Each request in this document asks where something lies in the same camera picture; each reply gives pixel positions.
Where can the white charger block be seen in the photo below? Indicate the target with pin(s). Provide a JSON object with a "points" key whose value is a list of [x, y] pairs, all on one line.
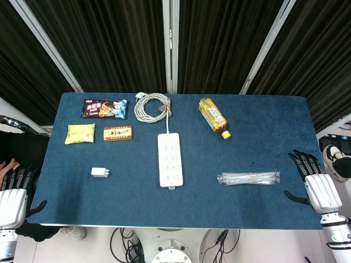
{"points": [[98, 172]]}

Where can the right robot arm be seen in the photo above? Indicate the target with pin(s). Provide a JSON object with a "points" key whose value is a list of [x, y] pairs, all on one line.
{"points": [[338, 238]]}

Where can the black pleated curtain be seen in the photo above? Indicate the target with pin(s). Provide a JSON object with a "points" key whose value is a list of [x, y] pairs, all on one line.
{"points": [[318, 63], [22, 74], [225, 41], [109, 41]]}

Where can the white sneaker with black trouser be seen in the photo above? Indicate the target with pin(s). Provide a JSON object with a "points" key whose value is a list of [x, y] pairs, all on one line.
{"points": [[336, 161]]}

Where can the plain white shoe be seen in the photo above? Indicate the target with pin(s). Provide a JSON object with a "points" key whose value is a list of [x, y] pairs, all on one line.
{"points": [[75, 233]]}

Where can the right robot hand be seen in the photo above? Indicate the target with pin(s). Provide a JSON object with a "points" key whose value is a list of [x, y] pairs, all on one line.
{"points": [[323, 193]]}

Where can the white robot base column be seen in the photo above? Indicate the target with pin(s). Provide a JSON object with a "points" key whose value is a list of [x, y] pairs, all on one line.
{"points": [[171, 249]]}

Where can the white metal frame post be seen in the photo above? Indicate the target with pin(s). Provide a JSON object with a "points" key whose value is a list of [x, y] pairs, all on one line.
{"points": [[170, 46], [336, 124], [45, 45], [24, 117], [267, 46]]}

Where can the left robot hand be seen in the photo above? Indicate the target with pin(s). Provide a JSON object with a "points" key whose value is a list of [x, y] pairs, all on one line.
{"points": [[12, 204]]}

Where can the bundle of wrapped clear straws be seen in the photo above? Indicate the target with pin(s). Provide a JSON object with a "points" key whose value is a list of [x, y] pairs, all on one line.
{"points": [[241, 178]]}

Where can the white power strip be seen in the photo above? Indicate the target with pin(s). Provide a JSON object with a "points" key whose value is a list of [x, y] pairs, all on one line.
{"points": [[170, 161]]}

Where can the black equipment case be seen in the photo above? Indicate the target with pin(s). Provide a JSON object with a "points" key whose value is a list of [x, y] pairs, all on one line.
{"points": [[334, 142]]}

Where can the dark ice cream snack bag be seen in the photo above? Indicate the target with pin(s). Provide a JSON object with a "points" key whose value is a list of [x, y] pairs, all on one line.
{"points": [[101, 108]]}

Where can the blue fabric table mat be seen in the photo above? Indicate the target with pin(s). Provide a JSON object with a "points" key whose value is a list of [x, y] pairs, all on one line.
{"points": [[205, 205]]}

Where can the yellow-green snack packet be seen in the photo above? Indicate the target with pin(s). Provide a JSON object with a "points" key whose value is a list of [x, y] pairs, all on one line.
{"points": [[79, 133]]}

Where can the seated person in black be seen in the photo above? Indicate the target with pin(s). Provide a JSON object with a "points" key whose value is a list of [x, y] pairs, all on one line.
{"points": [[24, 148]]}

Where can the red and yellow small box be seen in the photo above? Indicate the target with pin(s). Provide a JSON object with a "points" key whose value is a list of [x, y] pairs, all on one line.
{"points": [[118, 134]]}

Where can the tea bottle with yellow cap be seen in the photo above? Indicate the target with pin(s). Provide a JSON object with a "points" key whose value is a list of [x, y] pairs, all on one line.
{"points": [[214, 116]]}

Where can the yellow rubber band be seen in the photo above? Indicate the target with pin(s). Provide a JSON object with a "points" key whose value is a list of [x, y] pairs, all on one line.
{"points": [[250, 178]]}

